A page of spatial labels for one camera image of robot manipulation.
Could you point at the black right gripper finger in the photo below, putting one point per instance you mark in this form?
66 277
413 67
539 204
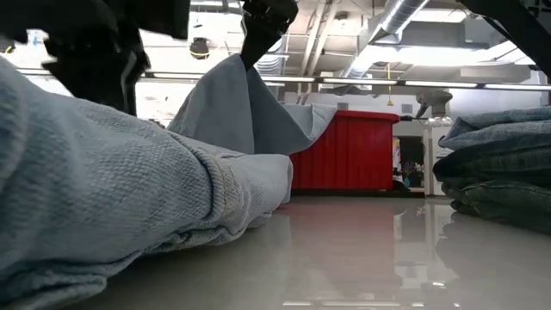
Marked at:
256 45

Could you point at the black ceiling dome camera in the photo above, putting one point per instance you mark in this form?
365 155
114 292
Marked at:
199 48

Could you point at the clear spray bottle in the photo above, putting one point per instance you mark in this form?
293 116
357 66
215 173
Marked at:
435 112

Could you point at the long ceiling light strip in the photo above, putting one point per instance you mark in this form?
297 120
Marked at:
387 82

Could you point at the light blue jeans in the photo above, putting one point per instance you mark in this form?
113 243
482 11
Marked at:
107 185

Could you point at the red plastic laundry bin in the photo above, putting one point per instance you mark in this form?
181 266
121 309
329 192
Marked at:
353 150

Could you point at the dark navy garment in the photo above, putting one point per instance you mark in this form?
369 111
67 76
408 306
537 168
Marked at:
499 189

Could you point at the silver ventilation duct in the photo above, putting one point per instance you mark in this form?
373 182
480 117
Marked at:
396 21

